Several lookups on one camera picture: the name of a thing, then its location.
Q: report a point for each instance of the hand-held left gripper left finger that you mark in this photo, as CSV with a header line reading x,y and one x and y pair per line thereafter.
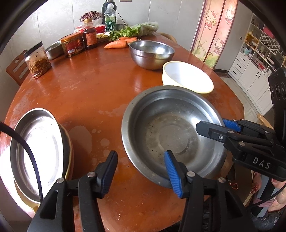
x,y
107,174

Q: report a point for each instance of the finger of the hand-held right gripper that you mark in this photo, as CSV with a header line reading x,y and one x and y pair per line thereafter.
x,y
214,132
232,124

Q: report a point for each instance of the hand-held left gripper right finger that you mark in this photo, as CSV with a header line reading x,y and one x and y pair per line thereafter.
x,y
175,176

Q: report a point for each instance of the yellow shell-shaped plate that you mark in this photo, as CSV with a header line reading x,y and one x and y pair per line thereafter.
x,y
70,154

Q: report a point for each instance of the wide steel bowl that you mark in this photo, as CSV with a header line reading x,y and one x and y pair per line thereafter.
x,y
160,125

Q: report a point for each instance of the round steel pan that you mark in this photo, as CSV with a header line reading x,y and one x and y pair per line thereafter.
x,y
38,145

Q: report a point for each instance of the deep steel bowl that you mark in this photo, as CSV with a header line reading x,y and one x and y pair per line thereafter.
x,y
152,53

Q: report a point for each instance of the person's right hand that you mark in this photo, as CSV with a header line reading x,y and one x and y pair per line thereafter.
x,y
280,196

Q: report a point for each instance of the light bentwood chair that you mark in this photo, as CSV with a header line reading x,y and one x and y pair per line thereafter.
x,y
169,36
264,120

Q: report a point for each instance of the white storage cabinet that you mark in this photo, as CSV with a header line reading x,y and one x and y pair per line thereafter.
x,y
252,67

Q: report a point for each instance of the pink cartoon cat door curtain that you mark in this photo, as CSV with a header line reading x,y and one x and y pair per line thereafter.
x,y
212,29

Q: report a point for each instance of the bag of green vegetables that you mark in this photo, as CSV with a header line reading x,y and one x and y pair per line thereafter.
x,y
143,29

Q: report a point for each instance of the small carrot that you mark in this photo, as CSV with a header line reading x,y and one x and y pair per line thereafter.
x,y
129,39

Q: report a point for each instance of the large carrot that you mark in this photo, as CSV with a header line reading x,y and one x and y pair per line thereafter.
x,y
115,44

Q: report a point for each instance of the pickle jar with black lid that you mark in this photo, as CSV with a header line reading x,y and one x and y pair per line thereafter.
x,y
38,62

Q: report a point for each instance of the red-labelled sauce jar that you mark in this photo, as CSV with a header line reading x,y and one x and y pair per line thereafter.
x,y
72,44

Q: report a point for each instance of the steel food container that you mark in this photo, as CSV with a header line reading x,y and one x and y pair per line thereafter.
x,y
53,50

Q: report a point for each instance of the brown slatted wooden chair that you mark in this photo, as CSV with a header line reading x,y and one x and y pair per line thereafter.
x,y
16,71

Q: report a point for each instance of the dark sauce bottle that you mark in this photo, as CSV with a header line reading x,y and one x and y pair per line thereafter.
x,y
90,36

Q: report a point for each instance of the red and white tissue pack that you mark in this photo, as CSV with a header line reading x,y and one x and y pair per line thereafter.
x,y
99,28

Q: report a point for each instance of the clear plastic bottle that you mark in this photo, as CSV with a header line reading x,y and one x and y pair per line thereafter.
x,y
110,20

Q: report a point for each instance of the dark red flower bouquet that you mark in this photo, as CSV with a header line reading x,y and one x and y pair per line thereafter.
x,y
90,16

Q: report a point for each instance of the black thermos flask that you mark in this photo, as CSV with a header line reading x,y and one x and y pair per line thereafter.
x,y
104,11

